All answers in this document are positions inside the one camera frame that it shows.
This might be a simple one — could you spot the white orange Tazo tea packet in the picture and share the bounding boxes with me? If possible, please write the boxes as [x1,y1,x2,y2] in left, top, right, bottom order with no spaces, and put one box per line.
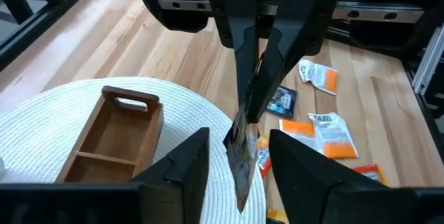
[307,112,359,160]
[278,118,325,155]
[298,59,339,96]

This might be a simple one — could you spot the dark blackcurrant tea packet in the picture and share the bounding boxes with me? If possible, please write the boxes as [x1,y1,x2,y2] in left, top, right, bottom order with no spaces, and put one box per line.
[222,52,268,214]
[265,85,298,120]

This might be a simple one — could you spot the wooden three-compartment tea box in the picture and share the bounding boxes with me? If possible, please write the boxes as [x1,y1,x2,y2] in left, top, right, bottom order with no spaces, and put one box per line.
[55,85,164,184]

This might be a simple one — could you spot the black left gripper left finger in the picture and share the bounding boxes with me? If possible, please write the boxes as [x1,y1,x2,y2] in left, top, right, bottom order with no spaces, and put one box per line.
[130,126,212,224]

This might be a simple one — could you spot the white round woven placemat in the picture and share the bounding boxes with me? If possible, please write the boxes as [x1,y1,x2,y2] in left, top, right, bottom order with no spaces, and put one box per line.
[0,76,267,224]

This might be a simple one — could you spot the yellow mango tea packet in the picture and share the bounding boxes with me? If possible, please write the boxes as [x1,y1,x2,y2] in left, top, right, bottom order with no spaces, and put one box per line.
[266,208,289,224]
[352,164,389,186]

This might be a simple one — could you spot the silver aluminium extrusion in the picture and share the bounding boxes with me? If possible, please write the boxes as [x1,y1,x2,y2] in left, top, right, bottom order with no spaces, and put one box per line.
[411,22,444,96]

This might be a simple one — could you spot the red orange packet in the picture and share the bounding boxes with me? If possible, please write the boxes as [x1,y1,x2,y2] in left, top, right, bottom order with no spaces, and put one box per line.
[255,132,273,178]

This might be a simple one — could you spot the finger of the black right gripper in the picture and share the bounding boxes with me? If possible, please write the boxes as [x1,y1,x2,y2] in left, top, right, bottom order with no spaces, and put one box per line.
[244,0,340,124]
[207,0,261,105]

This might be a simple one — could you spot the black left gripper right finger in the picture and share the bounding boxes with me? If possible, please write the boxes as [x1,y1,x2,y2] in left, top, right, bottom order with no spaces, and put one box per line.
[268,128,420,224]

